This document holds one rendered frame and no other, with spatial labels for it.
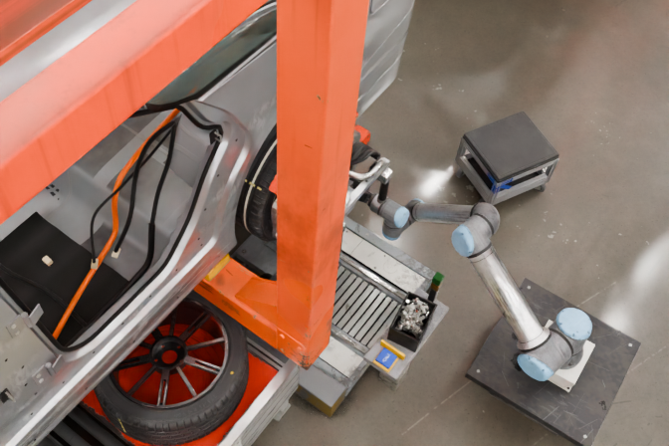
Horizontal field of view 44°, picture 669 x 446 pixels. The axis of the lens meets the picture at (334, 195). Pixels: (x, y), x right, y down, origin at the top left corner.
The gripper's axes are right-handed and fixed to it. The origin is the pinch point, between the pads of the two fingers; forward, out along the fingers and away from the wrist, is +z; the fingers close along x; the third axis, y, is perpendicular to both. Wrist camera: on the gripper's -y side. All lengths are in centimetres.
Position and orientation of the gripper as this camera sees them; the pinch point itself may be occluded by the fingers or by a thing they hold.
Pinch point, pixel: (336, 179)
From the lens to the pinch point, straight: 386.4
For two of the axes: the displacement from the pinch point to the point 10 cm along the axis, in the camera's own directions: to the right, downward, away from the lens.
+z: -8.1, -5.0, 3.0
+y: 3.8, -0.5, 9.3
